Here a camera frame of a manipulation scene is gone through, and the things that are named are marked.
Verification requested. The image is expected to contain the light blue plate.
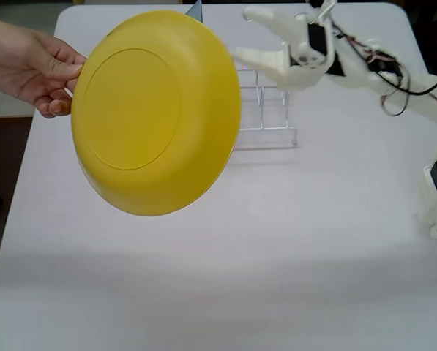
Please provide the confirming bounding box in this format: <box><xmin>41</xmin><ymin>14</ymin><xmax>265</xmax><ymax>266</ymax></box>
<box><xmin>186</xmin><ymin>0</ymin><xmax>204</xmax><ymax>23</ymax></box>

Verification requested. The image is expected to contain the yellow plate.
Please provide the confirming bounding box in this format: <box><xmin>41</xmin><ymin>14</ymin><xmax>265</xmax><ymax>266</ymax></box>
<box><xmin>70</xmin><ymin>10</ymin><xmax>243</xmax><ymax>217</ymax></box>

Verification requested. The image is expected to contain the person's hand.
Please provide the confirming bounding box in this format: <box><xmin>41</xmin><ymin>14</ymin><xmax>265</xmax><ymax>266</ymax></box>
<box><xmin>0</xmin><ymin>14</ymin><xmax>89</xmax><ymax>120</ymax></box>

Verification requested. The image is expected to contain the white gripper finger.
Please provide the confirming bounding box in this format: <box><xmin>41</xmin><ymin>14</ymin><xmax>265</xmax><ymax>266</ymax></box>
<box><xmin>242</xmin><ymin>6</ymin><xmax>310</xmax><ymax>49</ymax></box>
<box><xmin>231</xmin><ymin>46</ymin><xmax>291</xmax><ymax>80</ymax></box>

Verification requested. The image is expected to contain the white wire dish rack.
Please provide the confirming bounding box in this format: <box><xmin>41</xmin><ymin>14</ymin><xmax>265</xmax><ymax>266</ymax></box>
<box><xmin>235</xmin><ymin>65</ymin><xmax>299</xmax><ymax>150</ymax></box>

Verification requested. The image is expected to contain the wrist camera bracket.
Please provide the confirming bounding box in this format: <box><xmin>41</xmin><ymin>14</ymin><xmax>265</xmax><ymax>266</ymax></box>
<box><xmin>308</xmin><ymin>0</ymin><xmax>339</xmax><ymax>23</ymax></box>

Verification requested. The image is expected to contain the black cable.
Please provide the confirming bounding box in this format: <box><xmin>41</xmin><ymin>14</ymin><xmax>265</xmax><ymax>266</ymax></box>
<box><xmin>377</xmin><ymin>67</ymin><xmax>437</xmax><ymax>118</ymax></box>

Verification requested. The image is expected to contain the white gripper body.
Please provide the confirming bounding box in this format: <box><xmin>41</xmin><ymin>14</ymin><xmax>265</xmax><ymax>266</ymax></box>
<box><xmin>275</xmin><ymin>20</ymin><xmax>337</xmax><ymax>91</ymax></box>

